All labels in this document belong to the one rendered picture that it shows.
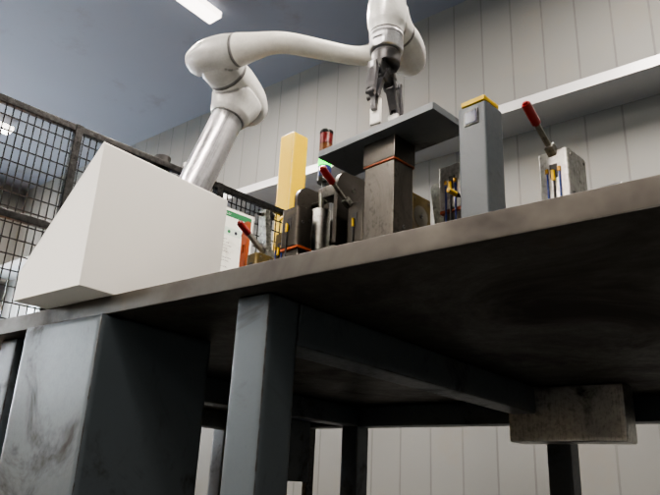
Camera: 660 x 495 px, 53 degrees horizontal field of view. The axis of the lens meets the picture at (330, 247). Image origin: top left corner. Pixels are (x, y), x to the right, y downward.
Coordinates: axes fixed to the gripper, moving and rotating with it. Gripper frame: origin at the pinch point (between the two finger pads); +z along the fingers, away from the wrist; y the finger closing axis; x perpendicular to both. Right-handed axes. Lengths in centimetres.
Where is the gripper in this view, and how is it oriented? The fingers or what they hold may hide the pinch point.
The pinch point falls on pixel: (384, 122)
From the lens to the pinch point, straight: 169.4
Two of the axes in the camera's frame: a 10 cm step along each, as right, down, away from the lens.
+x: 8.1, -1.6, -5.6
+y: -5.8, -3.0, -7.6
